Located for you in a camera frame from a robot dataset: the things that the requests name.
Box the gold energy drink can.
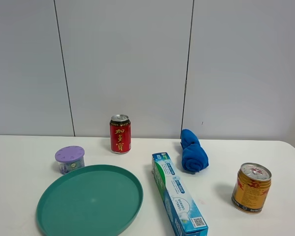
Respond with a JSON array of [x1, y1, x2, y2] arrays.
[[232, 163, 272, 214]]

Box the red herbal tea can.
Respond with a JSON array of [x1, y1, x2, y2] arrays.
[[110, 114, 131, 154]]

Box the rolled blue towel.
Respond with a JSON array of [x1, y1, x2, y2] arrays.
[[180, 129, 209, 173]]

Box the purple lid air freshener jar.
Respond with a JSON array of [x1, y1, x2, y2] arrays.
[[55, 146, 85, 175]]

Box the teal round plate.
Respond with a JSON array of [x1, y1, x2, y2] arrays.
[[36, 165, 144, 236]]

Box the blue green toothpaste box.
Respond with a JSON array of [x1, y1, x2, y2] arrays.
[[152, 152, 208, 236]]

